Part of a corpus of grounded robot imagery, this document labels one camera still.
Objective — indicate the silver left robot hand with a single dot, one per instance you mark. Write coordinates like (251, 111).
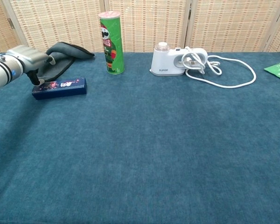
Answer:
(30, 58)

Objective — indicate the blue glasses case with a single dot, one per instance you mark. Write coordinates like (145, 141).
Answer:
(60, 89)

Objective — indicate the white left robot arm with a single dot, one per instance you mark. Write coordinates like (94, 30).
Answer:
(2, 72)

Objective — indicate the grey folded cloth pouch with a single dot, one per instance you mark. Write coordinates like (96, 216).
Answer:
(67, 53)

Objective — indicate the black screen hinge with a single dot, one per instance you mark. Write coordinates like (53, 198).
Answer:
(11, 23)

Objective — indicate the green Pringles can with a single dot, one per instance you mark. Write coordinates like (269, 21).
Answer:
(112, 46)

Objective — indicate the woven bamboo folding screen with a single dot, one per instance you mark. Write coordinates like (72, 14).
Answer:
(154, 23)

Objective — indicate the white handheld garment steamer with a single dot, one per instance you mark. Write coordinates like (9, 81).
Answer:
(163, 60)

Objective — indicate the blue table cloth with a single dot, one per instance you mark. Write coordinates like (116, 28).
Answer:
(177, 140)

